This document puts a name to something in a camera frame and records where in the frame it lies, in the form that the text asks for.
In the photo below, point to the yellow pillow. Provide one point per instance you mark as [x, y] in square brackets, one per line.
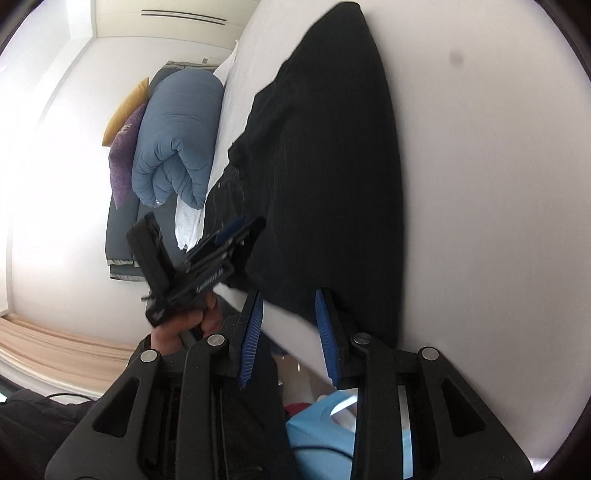
[127, 108]

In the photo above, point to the white wardrobe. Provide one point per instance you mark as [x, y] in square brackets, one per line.
[184, 32]

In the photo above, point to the person's left hand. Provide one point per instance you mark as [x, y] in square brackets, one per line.
[175, 330]

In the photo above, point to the white pillow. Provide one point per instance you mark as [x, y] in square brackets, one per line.
[189, 226]

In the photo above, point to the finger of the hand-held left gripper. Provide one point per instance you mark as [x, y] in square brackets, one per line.
[230, 227]
[247, 237]

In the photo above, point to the light blue plastic container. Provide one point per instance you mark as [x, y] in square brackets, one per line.
[323, 434]

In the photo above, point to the purple pillow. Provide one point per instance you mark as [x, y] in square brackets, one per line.
[124, 157]

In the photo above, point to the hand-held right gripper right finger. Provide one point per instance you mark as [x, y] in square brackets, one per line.
[325, 332]

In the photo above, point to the person's dark clothing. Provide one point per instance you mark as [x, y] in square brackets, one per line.
[32, 434]

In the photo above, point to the red cloth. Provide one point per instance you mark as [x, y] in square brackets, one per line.
[299, 409]

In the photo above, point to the black pants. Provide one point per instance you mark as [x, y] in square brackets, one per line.
[323, 184]

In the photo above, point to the folded blue duvet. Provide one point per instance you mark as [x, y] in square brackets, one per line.
[178, 134]

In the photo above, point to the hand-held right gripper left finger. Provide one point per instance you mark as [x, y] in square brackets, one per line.
[249, 339]

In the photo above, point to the beige curtain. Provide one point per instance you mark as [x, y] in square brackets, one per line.
[55, 350]

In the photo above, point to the white bed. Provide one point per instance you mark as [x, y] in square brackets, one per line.
[475, 207]

